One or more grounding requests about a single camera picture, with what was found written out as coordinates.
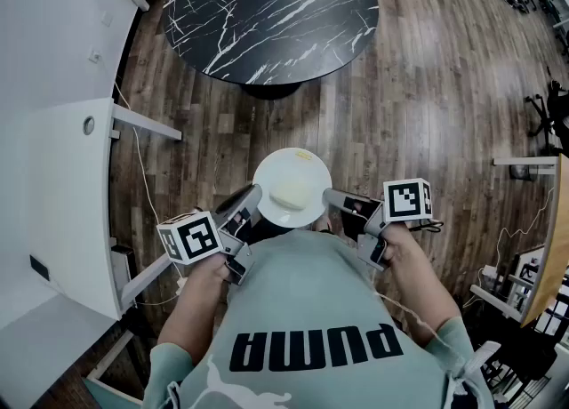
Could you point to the round black marble table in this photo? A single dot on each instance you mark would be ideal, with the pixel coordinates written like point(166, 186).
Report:
point(266, 20)

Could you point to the person's left forearm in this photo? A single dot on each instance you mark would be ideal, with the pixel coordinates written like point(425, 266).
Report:
point(191, 309)

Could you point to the black white printed board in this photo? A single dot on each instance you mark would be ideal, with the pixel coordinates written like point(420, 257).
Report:
point(529, 267)

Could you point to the grey desk bar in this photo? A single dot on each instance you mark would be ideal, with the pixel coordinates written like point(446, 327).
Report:
point(524, 161)

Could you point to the wooden desk top edge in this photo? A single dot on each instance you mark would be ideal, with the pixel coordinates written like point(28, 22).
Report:
point(553, 242)

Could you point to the white round plate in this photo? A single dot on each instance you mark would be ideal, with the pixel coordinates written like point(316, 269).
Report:
point(289, 167)

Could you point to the black office chair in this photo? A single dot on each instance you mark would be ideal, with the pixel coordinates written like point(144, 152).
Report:
point(553, 109)

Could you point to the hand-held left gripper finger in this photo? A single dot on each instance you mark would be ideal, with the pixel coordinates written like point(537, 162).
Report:
point(232, 198)
point(249, 202)

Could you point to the white desk with round grommet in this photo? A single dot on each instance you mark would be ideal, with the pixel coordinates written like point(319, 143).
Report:
point(66, 198)

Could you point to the person's green shirt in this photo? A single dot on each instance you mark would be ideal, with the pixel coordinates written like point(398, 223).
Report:
point(302, 291)

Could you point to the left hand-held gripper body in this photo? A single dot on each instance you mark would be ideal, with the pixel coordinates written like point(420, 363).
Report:
point(191, 238)

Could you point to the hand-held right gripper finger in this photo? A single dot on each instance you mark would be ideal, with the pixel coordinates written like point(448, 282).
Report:
point(340, 200)

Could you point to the white wall switch plate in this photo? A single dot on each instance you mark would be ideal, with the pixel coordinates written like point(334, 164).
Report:
point(106, 18)

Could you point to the black wall panel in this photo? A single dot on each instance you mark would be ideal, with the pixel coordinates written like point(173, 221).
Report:
point(39, 267)

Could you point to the person's left hand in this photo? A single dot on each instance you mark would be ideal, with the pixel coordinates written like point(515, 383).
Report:
point(211, 269)

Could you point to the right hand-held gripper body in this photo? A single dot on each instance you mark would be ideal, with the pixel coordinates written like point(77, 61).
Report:
point(406, 200)

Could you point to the person's right forearm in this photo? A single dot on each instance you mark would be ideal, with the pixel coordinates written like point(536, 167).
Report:
point(418, 291)

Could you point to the person's right hand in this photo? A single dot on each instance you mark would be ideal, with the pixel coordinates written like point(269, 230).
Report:
point(400, 240)

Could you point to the white wall socket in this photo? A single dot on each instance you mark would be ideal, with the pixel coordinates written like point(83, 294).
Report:
point(94, 57)

